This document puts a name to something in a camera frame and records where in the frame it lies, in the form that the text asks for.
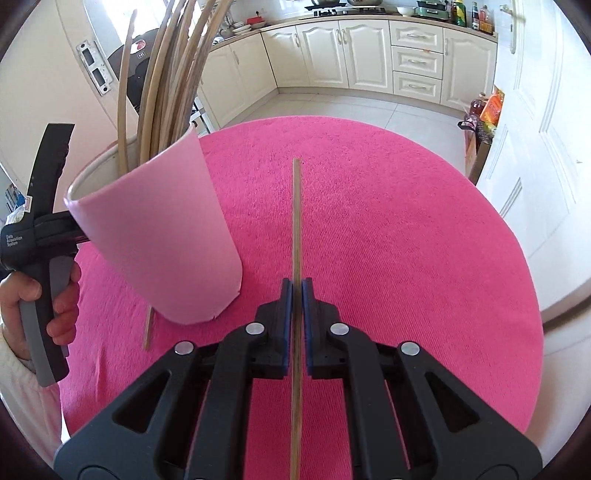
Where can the black gas stove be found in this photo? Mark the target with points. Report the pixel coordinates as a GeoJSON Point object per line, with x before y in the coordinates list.
{"type": "Point", "coordinates": [344, 12]}

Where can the steel cooking pot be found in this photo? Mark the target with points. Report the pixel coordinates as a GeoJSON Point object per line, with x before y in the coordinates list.
{"type": "Point", "coordinates": [328, 2]}

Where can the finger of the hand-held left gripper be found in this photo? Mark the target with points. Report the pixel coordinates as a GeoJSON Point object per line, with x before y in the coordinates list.
{"type": "Point", "coordinates": [64, 237]}

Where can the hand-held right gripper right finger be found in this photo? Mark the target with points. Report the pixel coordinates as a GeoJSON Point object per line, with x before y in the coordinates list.
{"type": "Point", "coordinates": [307, 304]}

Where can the white bowl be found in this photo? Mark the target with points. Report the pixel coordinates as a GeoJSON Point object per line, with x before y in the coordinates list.
{"type": "Point", "coordinates": [405, 10]}

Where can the cluttered shelf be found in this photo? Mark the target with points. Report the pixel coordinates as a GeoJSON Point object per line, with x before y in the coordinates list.
{"type": "Point", "coordinates": [14, 203]}

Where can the white dishes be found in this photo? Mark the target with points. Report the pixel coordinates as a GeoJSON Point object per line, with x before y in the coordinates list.
{"type": "Point", "coordinates": [242, 28]}

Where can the white panel door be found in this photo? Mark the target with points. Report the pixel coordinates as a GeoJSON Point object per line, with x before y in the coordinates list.
{"type": "Point", "coordinates": [545, 138]}

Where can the metal trolley rack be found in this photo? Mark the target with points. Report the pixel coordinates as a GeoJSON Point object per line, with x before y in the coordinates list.
{"type": "Point", "coordinates": [203, 117]}

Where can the green countertop appliance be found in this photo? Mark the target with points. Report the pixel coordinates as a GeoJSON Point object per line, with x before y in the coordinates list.
{"type": "Point", "coordinates": [433, 10]}

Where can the bundle of wooden chopsticks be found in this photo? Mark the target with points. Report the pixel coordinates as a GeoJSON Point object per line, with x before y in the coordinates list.
{"type": "Point", "coordinates": [159, 92]}

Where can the pink round tablecloth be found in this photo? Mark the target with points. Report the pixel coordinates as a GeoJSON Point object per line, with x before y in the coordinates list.
{"type": "Point", "coordinates": [392, 230]}

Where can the single wooden chopstick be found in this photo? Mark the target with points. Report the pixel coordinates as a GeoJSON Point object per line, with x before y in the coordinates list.
{"type": "Point", "coordinates": [297, 221]}

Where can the dark sauce bottle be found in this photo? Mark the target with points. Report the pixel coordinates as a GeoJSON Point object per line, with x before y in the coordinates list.
{"type": "Point", "coordinates": [475, 17]}

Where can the orange snack bag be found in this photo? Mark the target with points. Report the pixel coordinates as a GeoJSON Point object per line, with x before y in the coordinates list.
{"type": "Point", "coordinates": [493, 106]}

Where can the cardboard box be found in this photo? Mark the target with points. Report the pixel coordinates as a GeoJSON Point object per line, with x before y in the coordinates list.
{"type": "Point", "coordinates": [480, 159]}

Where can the metal door lock plate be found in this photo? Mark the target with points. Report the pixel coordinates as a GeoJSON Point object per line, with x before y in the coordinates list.
{"type": "Point", "coordinates": [96, 67]}

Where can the black kitchen appliance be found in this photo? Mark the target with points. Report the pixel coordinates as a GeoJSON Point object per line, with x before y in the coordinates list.
{"type": "Point", "coordinates": [134, 78]}

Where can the person's left hand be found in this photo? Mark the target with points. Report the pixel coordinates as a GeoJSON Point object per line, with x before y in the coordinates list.
{"type": "Point", "coordinates": [11, 318]}

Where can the red bowl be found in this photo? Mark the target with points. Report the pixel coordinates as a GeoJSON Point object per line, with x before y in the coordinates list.
{"type": "Point", "coordinates": [256, 22]}

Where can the person's left forearm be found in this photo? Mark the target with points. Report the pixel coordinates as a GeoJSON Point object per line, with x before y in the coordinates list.
{"type": "Point", "coordinates": [27, 406]}

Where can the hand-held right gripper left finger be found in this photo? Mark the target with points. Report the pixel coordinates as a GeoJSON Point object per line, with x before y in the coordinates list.
{"type": "Point", "coordinates": [287, 304]}

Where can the cream base cabinets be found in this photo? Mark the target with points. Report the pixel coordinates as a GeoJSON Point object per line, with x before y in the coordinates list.
{"type": "Point", "coordinates": [323, 55]}

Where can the dark wok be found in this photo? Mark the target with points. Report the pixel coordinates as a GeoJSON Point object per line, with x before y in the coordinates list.
{"type": "Point", "coordinates": [364, 2]}

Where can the pink paper cup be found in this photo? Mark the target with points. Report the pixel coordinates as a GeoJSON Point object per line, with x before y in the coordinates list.
{"type": "Point", "coordinates": [161, 230]}

